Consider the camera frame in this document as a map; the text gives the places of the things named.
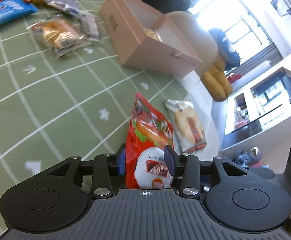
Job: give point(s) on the red sauce snack packet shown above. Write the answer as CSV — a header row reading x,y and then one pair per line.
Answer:
x,y
149,132

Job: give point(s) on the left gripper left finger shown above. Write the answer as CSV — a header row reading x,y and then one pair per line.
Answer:
x,y
113,163

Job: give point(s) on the pink cardboard box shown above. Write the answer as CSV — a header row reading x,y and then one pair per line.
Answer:
x,y
147,39

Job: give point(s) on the rice cracker snack packet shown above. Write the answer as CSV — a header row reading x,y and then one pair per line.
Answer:
x,y
187,125

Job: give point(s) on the small clear grey snack packet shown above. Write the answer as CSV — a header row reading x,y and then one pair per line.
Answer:
x,y
89,25

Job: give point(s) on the yellow plush cushion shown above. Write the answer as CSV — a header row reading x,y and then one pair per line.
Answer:
x,y
216,82

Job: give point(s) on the clear bread packet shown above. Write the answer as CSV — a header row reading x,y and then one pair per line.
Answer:
x,y
59,35

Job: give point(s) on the beige chair right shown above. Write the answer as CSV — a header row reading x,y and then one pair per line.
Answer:
x,y
201,41

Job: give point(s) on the green checkered tablecloth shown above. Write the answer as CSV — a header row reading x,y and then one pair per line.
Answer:
x,y
52,108

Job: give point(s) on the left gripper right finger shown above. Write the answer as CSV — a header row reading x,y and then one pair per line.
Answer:
x,y
180,165

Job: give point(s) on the blue snack bag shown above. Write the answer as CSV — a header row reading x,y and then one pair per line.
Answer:
x,y
14,9

